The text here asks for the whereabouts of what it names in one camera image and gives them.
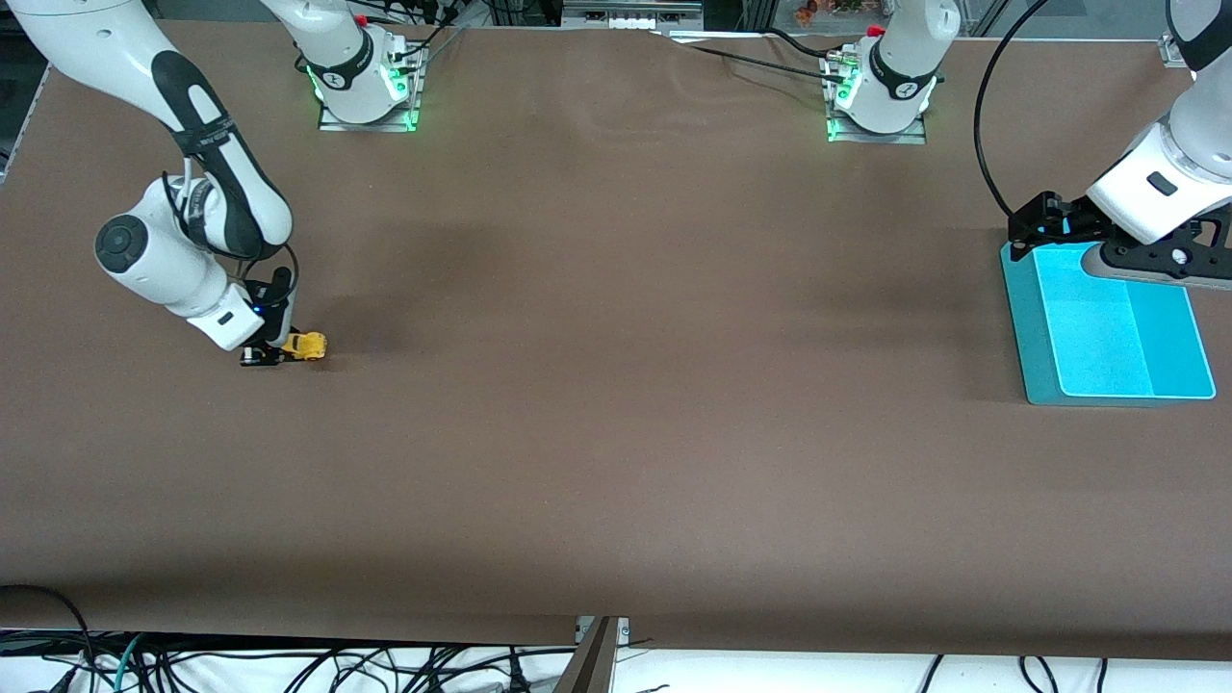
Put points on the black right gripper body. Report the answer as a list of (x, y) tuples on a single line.
[(272, 310)]

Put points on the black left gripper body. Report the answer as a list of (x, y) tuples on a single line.
[(1066, 220)]

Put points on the yellow beetle toy car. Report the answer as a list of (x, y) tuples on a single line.
[(308, 345)]

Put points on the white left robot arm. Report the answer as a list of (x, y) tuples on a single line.
[(1169, 173)]

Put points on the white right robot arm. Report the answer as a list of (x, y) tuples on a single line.
[(164, 265)]

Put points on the cyan plastic bin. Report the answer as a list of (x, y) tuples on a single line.
[(1107, 337)]

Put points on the white power strip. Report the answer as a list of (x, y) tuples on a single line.
[(630, 13)]

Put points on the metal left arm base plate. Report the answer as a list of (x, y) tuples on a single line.
[(919, 135)]

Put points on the metal table corner bracket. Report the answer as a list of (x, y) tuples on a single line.
[(1172, 53)]

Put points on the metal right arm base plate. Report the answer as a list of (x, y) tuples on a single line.
[(409, 91)]

